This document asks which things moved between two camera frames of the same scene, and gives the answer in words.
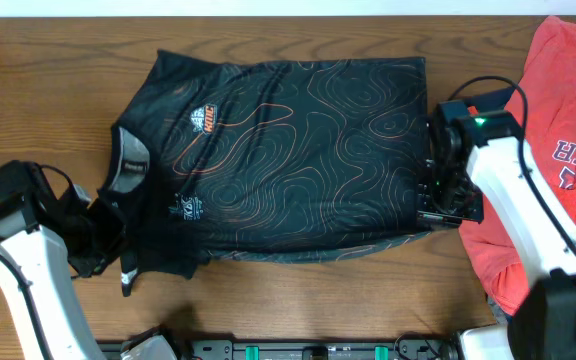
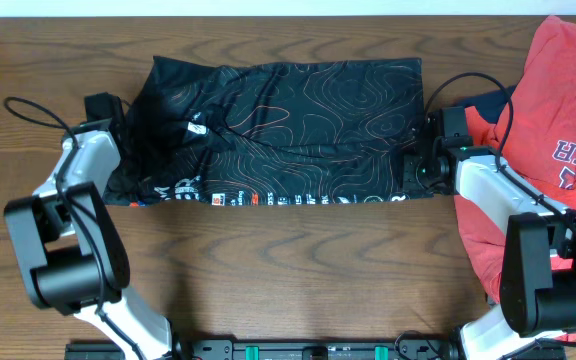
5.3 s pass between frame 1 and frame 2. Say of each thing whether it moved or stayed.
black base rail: stayed
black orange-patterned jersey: moved
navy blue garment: stayed
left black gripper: moved
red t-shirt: stayed
